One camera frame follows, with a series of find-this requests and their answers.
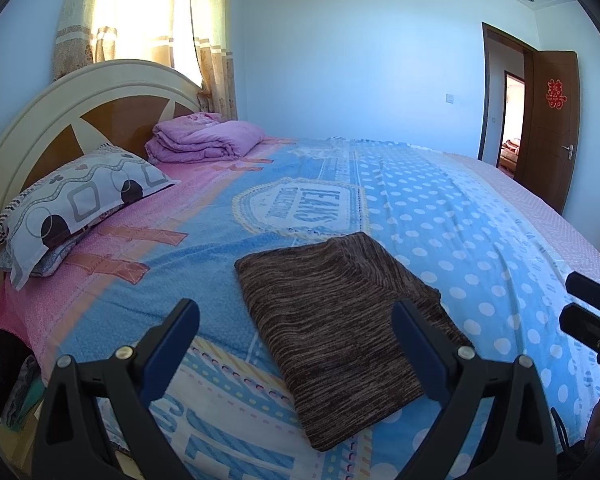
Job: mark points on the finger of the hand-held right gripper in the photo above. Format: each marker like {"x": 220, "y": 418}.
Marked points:
{"x": 595, "y": 292}
{"x": 590, "y": 332}

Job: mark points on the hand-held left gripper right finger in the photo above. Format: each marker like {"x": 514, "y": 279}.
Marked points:
{"x": 420, "y": 355}

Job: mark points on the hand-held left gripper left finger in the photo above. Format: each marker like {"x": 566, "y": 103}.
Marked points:
{"x": 172, "y": 350}

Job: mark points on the brown knitted sweater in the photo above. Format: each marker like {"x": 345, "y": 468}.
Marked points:
{"x": 330, "y": 335}

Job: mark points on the dark clothes pile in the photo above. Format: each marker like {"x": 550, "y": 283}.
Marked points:
{"x": 2, "y": 360}

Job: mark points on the pink dotted bed sheet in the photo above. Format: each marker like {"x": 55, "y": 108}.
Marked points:
{"x": 555, "y": 220}

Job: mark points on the printed blue bed sheet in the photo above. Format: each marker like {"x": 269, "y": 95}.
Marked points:
{"x": 455, "y": 240}

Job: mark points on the brown wooden door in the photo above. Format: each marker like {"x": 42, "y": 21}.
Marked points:
{"x": 550, "y": 160}

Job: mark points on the blue patterned pillow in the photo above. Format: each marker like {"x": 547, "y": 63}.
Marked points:
{"x": 50, "y": 261}

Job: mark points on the white grey patterned pillow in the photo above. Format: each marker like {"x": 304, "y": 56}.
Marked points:
{"x": 80, "y": 200}

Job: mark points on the red paper door decoration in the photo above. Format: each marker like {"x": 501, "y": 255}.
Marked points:
{"x": 555, "y": 94}

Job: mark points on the folded pink quilt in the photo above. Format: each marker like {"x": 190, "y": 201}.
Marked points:
{"x": 205, "y": 137}

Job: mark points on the cream wooden headboard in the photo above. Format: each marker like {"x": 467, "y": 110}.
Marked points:
{"x": 45, "y": 105}

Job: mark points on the cream orange patterned curtain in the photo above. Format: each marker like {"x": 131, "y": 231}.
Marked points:
{"x": 217, "y": 50}
{"x": 110, "y": 15}

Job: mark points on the window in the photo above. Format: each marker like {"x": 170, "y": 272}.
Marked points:
{"x": 184, "y": 15}

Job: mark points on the brown door frame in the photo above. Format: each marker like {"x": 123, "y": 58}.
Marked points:
{"x": 487, "y": 85}

